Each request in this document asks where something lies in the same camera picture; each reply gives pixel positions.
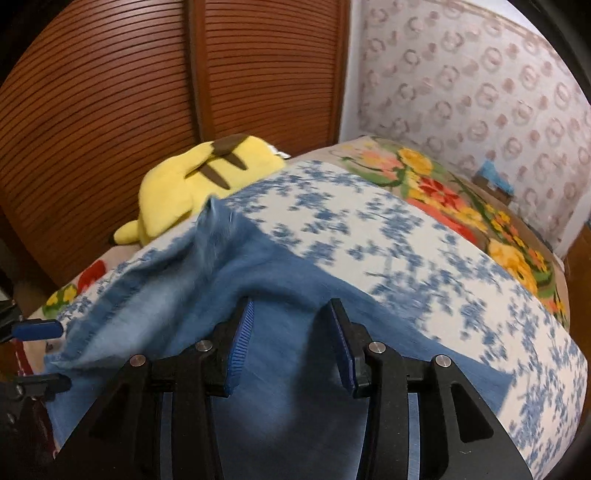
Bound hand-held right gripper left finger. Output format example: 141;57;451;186
51;298;257;480

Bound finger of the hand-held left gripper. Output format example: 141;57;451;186
14;373;71;398
13;320;64;341

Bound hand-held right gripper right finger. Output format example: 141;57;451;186
328;298;534;480

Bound blue denim pants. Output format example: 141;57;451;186
44;198;513;480

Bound white blue floral bed sheet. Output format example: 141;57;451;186
60;159;589;480

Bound yellow plush toy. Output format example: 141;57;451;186
110;134;288;246

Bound colourful flower print blanket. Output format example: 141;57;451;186
14;136;571;365

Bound blue and brown box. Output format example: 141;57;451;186
475;159;515;206

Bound brown slatted wooden wardrobe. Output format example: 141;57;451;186
0;0;352;287

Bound ring patterned pale curtain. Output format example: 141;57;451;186
358;0;591;252

